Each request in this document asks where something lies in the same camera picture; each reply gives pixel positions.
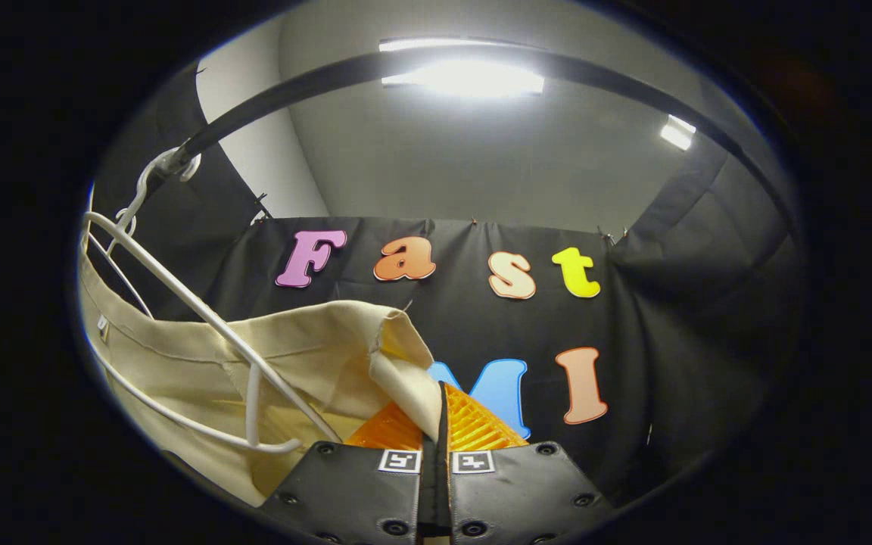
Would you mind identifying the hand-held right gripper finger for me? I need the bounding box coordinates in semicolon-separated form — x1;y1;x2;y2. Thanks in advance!
260;400;441;545
436;381;617;545

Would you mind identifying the small ceiling light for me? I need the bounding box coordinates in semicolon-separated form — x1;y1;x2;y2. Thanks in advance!
659;114;698;152

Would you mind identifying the cream button shirt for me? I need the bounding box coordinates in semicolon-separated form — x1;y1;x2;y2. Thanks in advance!
76;246;444;508

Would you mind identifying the black metal clothes rack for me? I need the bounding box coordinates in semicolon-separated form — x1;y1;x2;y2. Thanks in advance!
129;44;804;251

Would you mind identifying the large ceiling light panel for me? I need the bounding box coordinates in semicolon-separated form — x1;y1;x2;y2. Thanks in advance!
378;36;548;99

